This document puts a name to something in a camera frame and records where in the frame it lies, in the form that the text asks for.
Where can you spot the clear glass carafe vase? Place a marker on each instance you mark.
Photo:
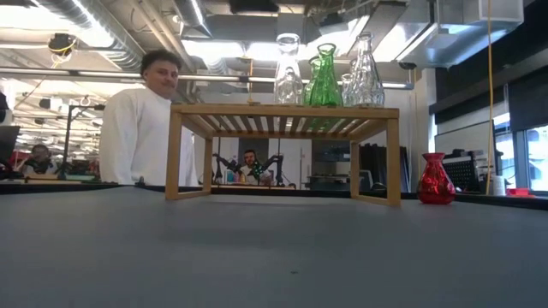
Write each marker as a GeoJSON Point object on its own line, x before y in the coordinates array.
{"type": "Point", "coordinates": [290, 92]}

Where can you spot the slim green glass vase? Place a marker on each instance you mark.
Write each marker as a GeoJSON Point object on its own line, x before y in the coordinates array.
{"type": "Point", "coordinates": [326, 85]}

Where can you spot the clear conical glass vase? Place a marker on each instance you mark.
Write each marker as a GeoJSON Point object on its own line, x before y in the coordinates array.
{"type": "Point", "coordinates": [347, 94]}

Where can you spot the tall clear glass carafe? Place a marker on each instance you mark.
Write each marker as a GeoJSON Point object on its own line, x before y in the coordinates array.
{"type": "Point", "coordinates": [287, 51]}

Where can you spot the clear ribbed glass vase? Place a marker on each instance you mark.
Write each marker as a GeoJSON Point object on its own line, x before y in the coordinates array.
{"type": "Point", "coordinates": [368, 85]}

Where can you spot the red bag-shaped glass vase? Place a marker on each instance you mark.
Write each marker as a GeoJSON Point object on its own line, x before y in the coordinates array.
{"type": "Point", "coordinates": [436, 184]}

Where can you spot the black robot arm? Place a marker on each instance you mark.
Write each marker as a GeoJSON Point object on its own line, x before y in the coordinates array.
{"type": "Point", "coordinates": [224, 164]}
{"type": "Point", "coordinates": [276, 164]}

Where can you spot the wooden slatted shelf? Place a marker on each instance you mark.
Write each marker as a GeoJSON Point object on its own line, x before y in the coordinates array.
{"type": "Point", "coordinates": [282, 112]}

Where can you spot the person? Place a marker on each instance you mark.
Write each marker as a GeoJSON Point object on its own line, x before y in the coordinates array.
{"type": "Point", "coordinates": [39, 160]}
{"type": "Point", "coordinates": [249, 171]}
{"type": "Point", "coordinates": [137, 137]}

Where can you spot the wooden work table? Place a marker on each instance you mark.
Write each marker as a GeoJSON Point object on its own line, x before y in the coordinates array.
{"type": "Point", "coordinates": [257, 187]}

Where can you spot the grey equipment rack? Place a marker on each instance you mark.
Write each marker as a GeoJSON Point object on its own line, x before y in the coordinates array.
{"type": "Point", "coordinates": [329, 171]}

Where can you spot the black cabinet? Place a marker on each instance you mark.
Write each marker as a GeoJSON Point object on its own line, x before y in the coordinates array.
{"type": "Point", "coordinates": [377, 167]}

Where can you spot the grey ceiling box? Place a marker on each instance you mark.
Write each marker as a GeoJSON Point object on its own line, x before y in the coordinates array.
{"type": "Point", "coordinates": [301, 25]}

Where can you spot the black pegboard cart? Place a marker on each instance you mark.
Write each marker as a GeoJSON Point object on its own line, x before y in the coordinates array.
{"type": "Point", "coordinates": [462, 175]}

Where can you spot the white paper roll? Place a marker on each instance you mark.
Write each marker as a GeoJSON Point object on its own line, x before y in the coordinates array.
{"type": "Point", "coordinates": [499, 186]}

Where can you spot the red tray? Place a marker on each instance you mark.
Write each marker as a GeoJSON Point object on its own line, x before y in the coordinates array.
{"type": "Point", "coordinates": [519, 192]}

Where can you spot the dark laptop screen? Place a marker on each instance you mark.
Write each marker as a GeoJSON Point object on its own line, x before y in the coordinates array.
{"type": "Point", "coordinates": [8, 143]}

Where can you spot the round spiral metal duct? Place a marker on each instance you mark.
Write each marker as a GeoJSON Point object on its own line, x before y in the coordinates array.
{"type": "Point", "coordinates": [192, 17]}
{"type": "Point", "coordinates": [128, 51]}

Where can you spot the black stand frame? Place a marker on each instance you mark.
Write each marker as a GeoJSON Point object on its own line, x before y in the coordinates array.
{"type": "Point", "coordinates": [67, 141]}

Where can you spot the silver ventilation duct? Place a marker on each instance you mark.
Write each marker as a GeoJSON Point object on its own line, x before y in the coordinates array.
{"type": "Point", "coordinates": [471, 38]}

